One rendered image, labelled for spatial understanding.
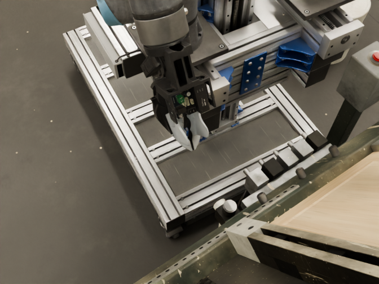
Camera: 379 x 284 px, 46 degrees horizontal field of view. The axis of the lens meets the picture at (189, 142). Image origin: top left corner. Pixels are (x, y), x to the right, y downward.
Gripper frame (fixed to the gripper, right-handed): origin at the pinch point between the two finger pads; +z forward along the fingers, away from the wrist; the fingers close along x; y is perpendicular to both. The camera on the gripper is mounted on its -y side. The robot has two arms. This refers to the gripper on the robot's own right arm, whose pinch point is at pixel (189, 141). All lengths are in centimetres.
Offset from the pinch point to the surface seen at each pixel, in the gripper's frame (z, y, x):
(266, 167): 44, -35, 33
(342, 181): 38, -10, 41
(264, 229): 30.2, -1.2, 11.9
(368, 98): 37, -35, 74
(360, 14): 47, -114, 144
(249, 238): 30.9, -1.6, 8.0
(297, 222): 36.9, -4.0, 22.3
